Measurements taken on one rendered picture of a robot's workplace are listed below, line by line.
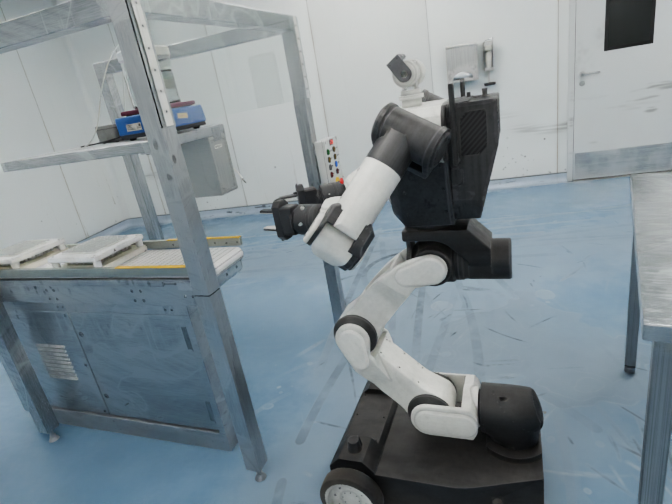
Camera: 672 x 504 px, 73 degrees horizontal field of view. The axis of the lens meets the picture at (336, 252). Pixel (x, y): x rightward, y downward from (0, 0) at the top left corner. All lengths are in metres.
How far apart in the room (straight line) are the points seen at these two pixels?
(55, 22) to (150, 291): 0.83
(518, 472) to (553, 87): 4.13
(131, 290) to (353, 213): 1.01
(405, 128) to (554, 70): 4.21
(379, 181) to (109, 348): 1.45
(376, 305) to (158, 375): 0.98
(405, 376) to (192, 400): 0.88
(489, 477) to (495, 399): 0.22
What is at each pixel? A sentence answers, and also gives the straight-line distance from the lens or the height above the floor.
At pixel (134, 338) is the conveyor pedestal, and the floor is 0.52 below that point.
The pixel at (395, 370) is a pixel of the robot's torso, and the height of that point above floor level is 0.43.
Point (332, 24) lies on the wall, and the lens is 5.19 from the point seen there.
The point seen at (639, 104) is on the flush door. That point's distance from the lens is 5.36.
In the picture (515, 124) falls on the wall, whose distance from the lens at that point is 5.12.
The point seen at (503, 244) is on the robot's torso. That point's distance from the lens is 1.27.
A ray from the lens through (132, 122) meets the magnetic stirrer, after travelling 1.58.
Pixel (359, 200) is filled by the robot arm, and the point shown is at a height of 1.08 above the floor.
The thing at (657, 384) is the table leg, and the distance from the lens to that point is 1.06.
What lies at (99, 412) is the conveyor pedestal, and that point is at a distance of 2.39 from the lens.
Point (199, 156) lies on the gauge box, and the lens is 1.62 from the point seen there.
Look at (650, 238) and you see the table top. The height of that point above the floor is 0.83.
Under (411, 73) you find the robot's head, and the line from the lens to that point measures 1.17.
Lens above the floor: 1.30
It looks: 20 degrees down
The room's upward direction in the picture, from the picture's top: 10 degrees counter-clockwise
